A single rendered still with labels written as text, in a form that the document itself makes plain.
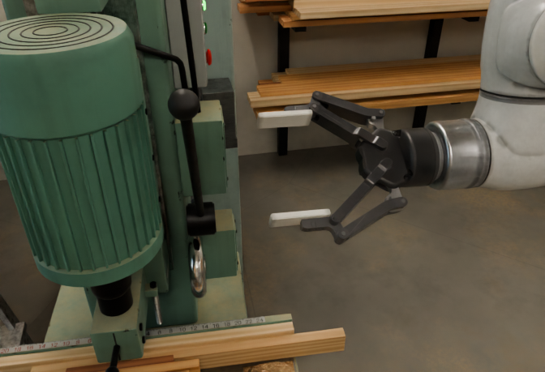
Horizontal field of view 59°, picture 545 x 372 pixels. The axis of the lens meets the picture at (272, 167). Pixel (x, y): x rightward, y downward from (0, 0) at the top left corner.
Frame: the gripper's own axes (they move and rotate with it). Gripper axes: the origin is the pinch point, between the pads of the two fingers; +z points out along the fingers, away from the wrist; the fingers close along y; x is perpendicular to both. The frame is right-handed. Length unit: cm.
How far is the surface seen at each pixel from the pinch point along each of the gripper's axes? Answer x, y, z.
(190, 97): 9.5, 4.6, 9.1
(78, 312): -63, -4, 40
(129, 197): -2.9, -1.2, 17.7
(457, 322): -155, -9, -93
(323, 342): -37.5, -18.1, -10.4
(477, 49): -194, 166, -177
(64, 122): 8.5, 3.0, 22.2
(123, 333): -24.4, -14.4, 22.3
